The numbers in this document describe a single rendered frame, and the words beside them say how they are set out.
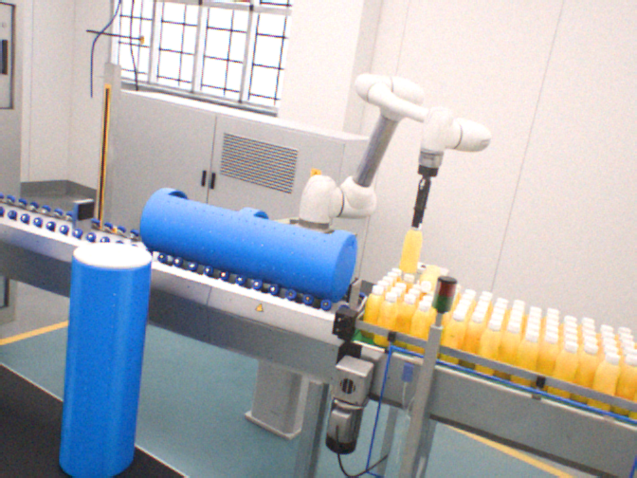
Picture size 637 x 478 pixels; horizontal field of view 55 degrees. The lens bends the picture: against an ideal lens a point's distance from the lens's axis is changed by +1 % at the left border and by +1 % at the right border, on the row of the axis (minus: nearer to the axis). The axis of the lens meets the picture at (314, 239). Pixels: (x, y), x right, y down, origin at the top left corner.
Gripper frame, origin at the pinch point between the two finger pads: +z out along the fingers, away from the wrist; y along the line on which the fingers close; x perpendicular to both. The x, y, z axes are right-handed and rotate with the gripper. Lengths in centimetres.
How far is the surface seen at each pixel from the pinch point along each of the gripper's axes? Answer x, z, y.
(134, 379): -88, 79, 46
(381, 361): 3, 48, 29
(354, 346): -8, 45, 29
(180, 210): -94, 16, 17
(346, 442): -2, 76, 41
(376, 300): -5.0, 29.1, 20.4
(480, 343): 33, 33, 22
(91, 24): -461, -59, -347
